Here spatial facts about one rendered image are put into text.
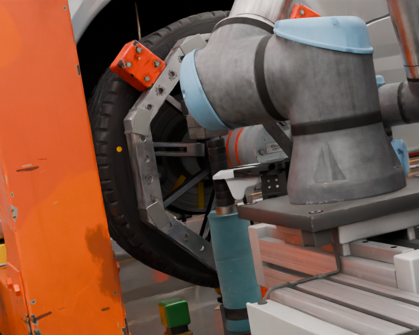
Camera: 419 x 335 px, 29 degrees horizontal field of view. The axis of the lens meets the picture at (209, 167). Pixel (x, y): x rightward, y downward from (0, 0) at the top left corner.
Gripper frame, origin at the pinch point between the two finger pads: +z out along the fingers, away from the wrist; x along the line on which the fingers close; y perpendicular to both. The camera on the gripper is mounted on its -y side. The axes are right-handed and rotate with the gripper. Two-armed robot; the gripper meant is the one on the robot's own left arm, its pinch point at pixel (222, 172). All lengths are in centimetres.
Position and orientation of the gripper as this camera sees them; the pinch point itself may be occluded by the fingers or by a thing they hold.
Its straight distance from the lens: 159.4
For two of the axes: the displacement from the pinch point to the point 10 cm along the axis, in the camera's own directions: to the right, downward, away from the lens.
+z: -9.1, 1.2, 3.9
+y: 1.6, 9.8, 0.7
